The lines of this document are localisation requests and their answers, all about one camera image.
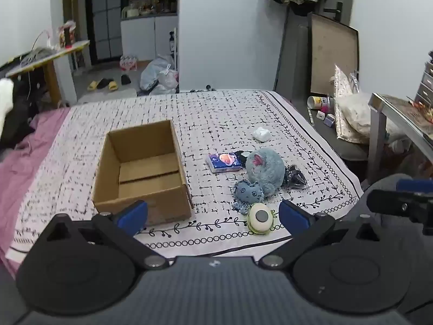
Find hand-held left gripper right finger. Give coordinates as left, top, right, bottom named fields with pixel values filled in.
left=259, top=199, right=385, bottom=271

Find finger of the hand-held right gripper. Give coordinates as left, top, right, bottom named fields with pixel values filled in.
left=367, top=189, right=433, bottom=235
left=396, top=178, right=433, bottom=194

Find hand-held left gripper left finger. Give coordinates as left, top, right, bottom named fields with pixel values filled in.
left=43, top=200, right=169, bottom=271

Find black dotted cloth pouch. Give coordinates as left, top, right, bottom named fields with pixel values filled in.
left=285, top=164, right=309, bottom=189

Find brown cardboard box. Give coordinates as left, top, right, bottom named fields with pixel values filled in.
left=92, top=119, right=195, bottom=226

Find blue denim octopus toy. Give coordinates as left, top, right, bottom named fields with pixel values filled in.
left=233, top=179, right=271, bottom=216

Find grey-blue fluffy plush toy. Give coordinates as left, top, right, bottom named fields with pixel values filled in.
left=245, top=148, right=287, bottom=197

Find small black soft item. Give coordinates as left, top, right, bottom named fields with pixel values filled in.
left=235, top=150, right=253, bottom=169

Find round white green plush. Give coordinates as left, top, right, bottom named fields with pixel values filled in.
left=246, top=203, right=275, bottom=235

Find blue tissue packet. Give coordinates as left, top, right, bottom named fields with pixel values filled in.
left=206, top=152, right=244, bottom=174

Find white earbud case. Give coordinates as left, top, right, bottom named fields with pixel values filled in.
left=252, top=126, right=270, bottom=142

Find cream plastic bag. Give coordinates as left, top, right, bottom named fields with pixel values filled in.
left=337, top=91, right=411, bottom=141

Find grey drawer organiser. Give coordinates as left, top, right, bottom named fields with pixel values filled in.
left=413, top=51, right=433, bottom=109

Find small containers on floor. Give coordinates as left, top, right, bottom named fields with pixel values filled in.
left=307, top=95, right=331, bottom=110

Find black white patterned bedsheet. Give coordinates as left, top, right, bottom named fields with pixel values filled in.
left=6, top=90, right=363, bottom=262

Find beige floor mat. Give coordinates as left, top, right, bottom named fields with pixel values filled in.
left=77, top=87, right=138, bottom=106

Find pink duvet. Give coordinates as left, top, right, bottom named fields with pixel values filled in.
left=0, top=108, right=72, bottom=271

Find white plastic bag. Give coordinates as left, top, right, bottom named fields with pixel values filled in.
left=148, top=69, right=179, bottom=96

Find grey plastic bag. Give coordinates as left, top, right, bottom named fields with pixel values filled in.
left=139, top=55, right=176, bottom=92

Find framed brown board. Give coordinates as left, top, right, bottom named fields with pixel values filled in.
left=309, top=12, right=360, bottom=96

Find black and white plush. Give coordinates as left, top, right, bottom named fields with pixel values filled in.
left=0, top=77, right=38, bottom=150

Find pack of water bottles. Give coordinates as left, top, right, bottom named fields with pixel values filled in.
left=120, top=55, right=138, bottom=72

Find yellow-edged side table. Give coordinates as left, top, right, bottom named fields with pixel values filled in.
left=5, top=40, right=91, bottom=108

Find white cabinet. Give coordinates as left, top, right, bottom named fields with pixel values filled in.
left=120, top=14, right=178, bottom=62

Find red snack bag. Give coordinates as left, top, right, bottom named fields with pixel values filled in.
left=57, top=20, right=77, bottom=48

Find dark glass door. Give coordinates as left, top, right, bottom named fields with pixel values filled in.
left=84, top=0, right=123, bottom=64

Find grey cloth with cables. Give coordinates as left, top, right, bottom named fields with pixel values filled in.
left=19, top=47, right=55, bottom=66

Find black door handle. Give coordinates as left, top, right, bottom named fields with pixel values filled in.
left=323, top=2, right=343, bottom=23

